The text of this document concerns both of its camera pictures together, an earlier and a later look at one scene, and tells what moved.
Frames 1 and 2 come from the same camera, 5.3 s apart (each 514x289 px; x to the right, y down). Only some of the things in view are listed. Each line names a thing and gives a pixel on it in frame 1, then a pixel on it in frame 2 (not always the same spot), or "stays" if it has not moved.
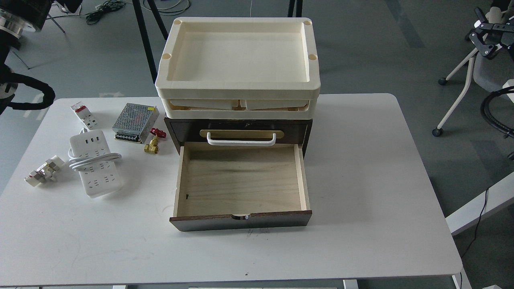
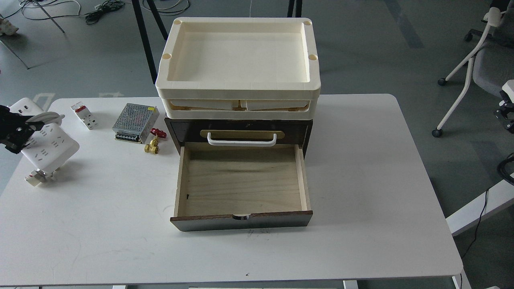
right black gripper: (487, 37) to (505, 114)
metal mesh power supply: (135, 123) stays
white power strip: (90, 154) to (53, 147)
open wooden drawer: (228, 186) stays
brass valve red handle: (153, 147) stays
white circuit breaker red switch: (85, 114) stays
